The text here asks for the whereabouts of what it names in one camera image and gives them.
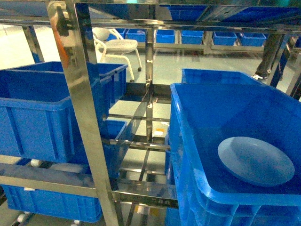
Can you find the light blue round plate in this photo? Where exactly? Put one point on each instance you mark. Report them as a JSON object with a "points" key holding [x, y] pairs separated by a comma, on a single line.
{"points": [[255, 161]]}

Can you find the stainless steel shelf rack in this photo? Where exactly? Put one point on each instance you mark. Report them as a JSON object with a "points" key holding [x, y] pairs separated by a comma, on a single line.
{"points": [[71, 22]]}

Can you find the large blue bin left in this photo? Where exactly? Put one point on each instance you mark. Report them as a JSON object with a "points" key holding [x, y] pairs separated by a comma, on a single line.
{"points": [[37, 119]]}

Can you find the white stool chair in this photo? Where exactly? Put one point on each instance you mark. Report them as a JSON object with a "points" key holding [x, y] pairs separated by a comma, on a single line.
{"points": [[110, 44]]}

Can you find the large blue bin right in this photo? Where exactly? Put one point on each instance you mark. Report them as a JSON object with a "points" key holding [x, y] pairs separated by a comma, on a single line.
{"points": [[202, 116]]}

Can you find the large blue bin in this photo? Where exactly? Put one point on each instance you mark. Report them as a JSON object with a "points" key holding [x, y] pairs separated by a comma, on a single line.
{"points": [[202, 116], [37, 119]]}

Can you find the person legs dark trousers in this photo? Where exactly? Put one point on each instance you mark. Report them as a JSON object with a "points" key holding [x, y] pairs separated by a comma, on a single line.
{"points": [[271, 48]]}

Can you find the blue bin bottom left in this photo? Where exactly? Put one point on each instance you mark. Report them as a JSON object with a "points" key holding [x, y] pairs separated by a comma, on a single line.
{"points": [[55, 204]]}

